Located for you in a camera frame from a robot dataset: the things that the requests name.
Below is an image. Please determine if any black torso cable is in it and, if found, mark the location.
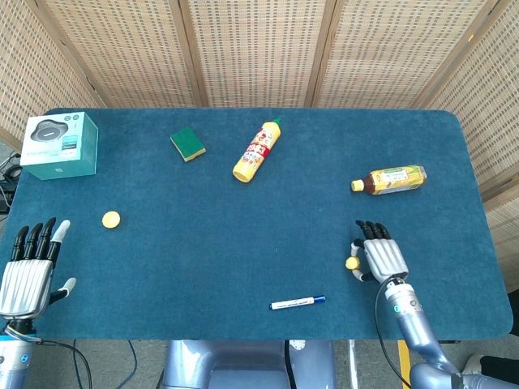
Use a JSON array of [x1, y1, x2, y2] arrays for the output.
[[282, 340, 296, 389]]

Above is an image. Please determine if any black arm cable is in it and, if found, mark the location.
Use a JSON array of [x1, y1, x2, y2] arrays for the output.
[[30, 338, 94, 389], [373, 279, 413, 389]]

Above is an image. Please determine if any teal speaker box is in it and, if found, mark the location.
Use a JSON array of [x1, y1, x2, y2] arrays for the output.
[[19, 111, 100, 181]]

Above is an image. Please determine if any yellow floor tape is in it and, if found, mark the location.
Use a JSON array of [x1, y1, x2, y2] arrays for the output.
[[397, 340, 413, 382]]

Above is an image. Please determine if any blue whiteboard marker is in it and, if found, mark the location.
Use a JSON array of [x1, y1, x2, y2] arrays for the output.
[[269, 295, 327, 311]]

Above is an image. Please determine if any blue floor cable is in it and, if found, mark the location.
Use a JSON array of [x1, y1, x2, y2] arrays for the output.
[[117, 340, 139, 389]]

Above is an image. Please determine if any black white shoe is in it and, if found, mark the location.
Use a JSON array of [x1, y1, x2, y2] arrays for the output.
[[461, 354, 519, 376]]

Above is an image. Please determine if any blue felt table cover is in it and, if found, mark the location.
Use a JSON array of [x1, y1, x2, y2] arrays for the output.
[[0, 107, 514, 341]]

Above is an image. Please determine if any tea bottle yellow label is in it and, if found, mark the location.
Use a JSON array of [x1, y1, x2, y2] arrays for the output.
[[350, 164, 428, 196]]

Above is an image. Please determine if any blue-grey robot torso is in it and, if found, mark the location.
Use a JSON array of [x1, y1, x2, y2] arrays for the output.
[[161, 339, 337, 389]]

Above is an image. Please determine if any green yellow sponge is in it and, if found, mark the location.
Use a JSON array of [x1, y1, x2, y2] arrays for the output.
[[169, 126, 207, 163]]

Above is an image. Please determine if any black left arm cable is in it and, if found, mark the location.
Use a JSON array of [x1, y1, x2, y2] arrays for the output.
[[30, 338, 94, 389]]

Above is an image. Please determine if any black cable bundle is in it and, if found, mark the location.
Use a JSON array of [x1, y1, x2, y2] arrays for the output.
[[0, 152, 24, 216]]

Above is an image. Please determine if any yellow round disc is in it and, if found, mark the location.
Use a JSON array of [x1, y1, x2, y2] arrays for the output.
[[101, 211, 122, 231]]

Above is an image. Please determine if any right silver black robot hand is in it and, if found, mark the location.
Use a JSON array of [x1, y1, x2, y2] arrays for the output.
[[349, 220, 410, 284]]

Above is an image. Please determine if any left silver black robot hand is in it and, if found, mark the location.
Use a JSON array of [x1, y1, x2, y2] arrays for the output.
[[0, 217, 77, 321]]

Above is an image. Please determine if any yellow squeeze bottle red label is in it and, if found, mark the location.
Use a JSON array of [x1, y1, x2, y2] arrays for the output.
[[232, 117, 284, 184]]

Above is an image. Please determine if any white table leg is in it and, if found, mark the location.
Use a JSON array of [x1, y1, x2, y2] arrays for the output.
[[347, 340, 360, 389]]

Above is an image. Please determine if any woven bamboo screen panel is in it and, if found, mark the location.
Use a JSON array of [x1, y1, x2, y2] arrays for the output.
[[36, 0, 210, 109], [169, 0, 337, 109], [413, 0, 519, 199], [482, 190, 519, 293], [0, 0, 106, 151], [303, 0, 508, 109]]

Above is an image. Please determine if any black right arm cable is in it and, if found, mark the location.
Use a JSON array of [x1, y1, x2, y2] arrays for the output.
[[373, 279, 413, 389]]

